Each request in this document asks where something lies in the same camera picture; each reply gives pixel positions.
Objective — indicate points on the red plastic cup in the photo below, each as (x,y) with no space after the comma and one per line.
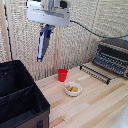
(62,74)

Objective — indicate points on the white bowl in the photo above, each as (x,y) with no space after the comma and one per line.
(73,89)

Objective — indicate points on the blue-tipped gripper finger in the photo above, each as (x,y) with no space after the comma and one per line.
(49,30)
(44,32)

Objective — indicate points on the black fabric storage box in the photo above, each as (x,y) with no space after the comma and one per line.
(18,96)

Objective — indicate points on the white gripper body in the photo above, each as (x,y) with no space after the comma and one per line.
(48,15)

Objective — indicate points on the black toaster oven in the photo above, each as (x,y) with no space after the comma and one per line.
(112,56)

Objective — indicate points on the yellow food pieces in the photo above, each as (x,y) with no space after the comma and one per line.
(72,88)

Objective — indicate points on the woven beige screen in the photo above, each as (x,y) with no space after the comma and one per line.
(83,43)

